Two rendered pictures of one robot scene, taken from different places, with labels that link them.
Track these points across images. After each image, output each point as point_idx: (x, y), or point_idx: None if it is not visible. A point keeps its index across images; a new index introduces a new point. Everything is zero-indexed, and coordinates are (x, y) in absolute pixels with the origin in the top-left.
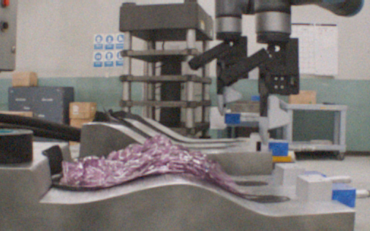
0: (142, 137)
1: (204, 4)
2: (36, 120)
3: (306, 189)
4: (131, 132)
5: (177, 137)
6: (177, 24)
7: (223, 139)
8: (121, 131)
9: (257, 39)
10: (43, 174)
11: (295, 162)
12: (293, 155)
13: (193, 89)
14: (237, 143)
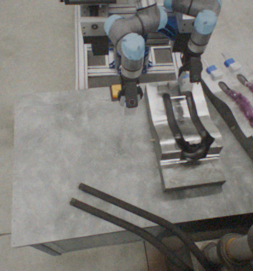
0: (206, 124)
1: None
2: (173, 224)
3: (240, 68)
4: (210, 127)
5: (163, 124)
6: None
7: (152, 106)
8: (217, 128)
9: (201, 54)
10: None
11: (99, 88)
12: (66, 91)
13: None
14: (176, 94)
